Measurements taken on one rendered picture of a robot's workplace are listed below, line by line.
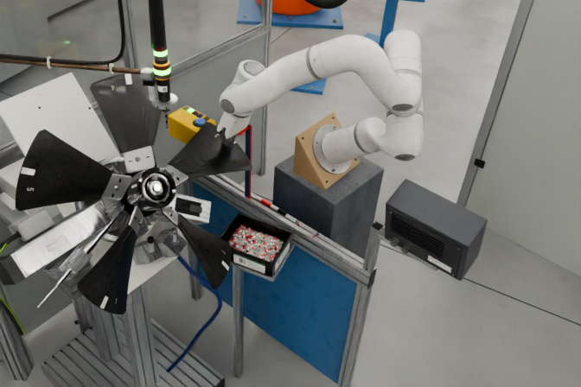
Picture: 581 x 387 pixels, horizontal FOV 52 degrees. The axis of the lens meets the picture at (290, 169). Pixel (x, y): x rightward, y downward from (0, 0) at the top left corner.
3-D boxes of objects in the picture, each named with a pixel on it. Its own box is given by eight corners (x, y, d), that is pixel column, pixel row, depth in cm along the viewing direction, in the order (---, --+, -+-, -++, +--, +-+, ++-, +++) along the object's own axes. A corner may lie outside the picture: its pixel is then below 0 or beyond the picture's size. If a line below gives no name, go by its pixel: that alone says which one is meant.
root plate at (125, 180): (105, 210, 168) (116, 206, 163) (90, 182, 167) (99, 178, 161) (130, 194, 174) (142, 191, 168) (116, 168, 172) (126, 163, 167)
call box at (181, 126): (169, 137, 229) (167, 115, 223) (188, 126, 236) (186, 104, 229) (198, 155, 222) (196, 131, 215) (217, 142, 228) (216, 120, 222)
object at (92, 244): (123, 213, 176) (39, 309, 157) (118, 208, 176) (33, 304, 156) (126, 212, 175) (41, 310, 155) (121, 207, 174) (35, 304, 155)
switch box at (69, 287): (48, 279, 217) (35, 237, 203) (70, 265, 222) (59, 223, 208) (73, 301, 210) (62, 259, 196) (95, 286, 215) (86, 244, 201)
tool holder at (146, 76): (141, 108, 160) (137, 76, 154) (148, 94, 166) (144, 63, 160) (175, 111, 160) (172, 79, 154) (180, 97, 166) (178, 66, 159)
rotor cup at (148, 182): (130, 226, 174) (151, 222, 164) (106, 183, 172) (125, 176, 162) (169, 202, 183) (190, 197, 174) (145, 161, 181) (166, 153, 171)
